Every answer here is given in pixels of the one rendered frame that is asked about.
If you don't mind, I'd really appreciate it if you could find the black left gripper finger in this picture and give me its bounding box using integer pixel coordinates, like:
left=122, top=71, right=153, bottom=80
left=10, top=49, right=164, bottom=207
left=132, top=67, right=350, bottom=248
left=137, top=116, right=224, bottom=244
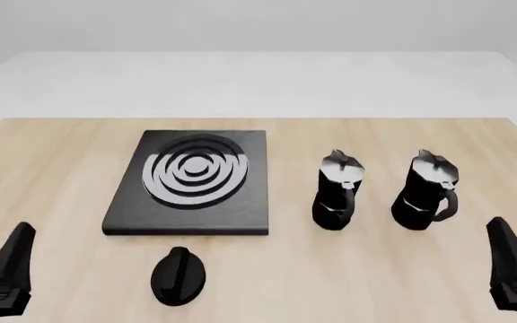
left=0, top=221, right=37, bottom=295

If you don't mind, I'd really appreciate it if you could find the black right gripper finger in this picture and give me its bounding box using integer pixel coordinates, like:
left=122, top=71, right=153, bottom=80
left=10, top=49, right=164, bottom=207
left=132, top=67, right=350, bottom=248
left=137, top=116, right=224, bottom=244
left=486, top=216, right=517, bottom=291

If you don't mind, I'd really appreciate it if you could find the black moka pot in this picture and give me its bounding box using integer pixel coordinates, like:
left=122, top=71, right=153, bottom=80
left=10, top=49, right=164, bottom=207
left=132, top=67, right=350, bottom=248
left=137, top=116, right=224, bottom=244
left=390, top=148, right=460, bottom=231
left=311, top=148, right=366, bottom=231

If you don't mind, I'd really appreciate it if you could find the round black stove knob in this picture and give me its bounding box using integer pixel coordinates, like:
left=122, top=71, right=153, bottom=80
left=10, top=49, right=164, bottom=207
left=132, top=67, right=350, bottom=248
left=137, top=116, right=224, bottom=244
left=150, top=246, right=207, bottom=307

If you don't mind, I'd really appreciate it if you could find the flat black stove plate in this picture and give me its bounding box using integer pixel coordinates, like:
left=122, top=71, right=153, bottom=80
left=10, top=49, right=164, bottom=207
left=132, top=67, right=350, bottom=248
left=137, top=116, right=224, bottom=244
left=102, top=129, right=270, bottom=237

